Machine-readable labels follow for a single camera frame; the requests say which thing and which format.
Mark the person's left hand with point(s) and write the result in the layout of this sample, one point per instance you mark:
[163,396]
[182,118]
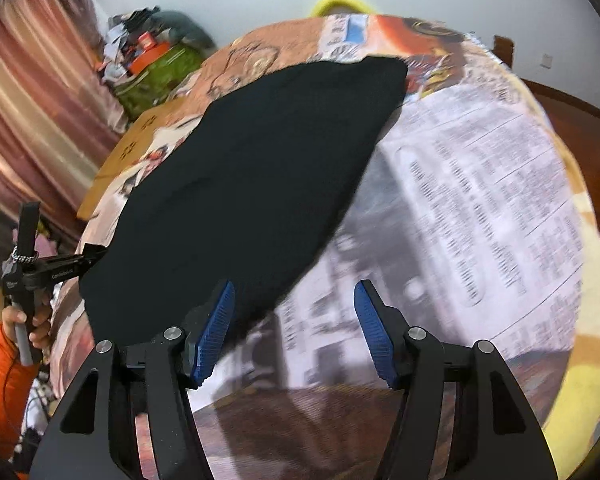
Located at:
[42,327]

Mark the yellow foam tube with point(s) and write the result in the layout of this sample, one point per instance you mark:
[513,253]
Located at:
[330,2]

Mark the striped red curtain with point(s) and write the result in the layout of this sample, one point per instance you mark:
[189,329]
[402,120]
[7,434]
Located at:
[30,85]

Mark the person's left forearm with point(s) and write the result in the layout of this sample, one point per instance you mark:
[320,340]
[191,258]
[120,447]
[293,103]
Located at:
[2,390]

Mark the printed bed sheet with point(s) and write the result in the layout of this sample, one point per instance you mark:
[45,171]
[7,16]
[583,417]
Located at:
[480,185]

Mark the wooden bed post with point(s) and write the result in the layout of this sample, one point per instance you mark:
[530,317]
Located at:
[503,50]

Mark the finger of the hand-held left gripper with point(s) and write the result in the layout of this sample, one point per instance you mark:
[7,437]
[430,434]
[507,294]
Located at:
[72,262]

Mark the black elephant print t-shirt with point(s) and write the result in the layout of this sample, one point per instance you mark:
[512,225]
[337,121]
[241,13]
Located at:
[255,185]

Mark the yellow blanket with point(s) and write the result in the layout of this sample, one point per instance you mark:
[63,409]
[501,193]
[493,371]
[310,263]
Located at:
[587,360]

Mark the pile of clutter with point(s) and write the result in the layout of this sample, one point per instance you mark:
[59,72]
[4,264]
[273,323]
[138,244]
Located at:
[117,45]

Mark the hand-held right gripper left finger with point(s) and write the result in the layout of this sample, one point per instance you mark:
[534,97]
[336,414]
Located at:
[215,330]

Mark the white wall socket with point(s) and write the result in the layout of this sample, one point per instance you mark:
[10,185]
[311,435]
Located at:
[546,60]

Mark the grey plush pillow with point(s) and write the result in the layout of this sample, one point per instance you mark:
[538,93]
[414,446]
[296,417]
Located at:
[185,27]

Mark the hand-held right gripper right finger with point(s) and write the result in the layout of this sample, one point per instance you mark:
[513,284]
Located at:
[375,340]

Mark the orange box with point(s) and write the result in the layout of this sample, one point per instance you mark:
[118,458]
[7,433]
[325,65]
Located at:
[147,57]

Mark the green fabric storage box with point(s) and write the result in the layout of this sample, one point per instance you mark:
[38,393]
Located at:
[155,82]

